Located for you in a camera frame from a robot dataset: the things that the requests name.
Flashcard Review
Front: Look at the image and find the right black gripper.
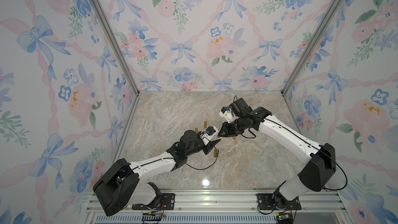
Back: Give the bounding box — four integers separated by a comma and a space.
217, 117, 246, 136

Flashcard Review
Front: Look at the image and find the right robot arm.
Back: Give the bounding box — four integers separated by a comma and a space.
218, 106, 336, 209

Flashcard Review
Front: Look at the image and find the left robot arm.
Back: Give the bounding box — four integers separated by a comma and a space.
93, 126, 219, 216

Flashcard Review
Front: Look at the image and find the square gold lipstick box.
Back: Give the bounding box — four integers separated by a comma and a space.
214, 148, 219, 158

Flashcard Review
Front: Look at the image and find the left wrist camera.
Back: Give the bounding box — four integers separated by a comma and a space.
199, 126, 219, 144

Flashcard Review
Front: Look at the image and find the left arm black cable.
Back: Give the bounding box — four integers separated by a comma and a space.
174, 149, 219, 171

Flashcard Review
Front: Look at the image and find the aluminium front rail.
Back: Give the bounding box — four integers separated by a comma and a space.
81, 189, 353, 224

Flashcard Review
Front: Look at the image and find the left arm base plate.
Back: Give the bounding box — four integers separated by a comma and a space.
132, 193, 176, 211

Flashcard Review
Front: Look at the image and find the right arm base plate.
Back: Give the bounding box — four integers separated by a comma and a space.
256, 193, 302, 211

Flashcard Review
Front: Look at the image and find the left aluminium corner post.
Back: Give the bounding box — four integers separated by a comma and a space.
89, 0, 140, 97

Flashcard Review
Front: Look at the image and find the aluminium corner post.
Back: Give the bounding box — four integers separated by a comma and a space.
282, 0, 344, 96
89, 0, 140, 97

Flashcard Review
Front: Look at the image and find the right aluminium corner post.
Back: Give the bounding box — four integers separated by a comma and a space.
282, 0, 344, 96

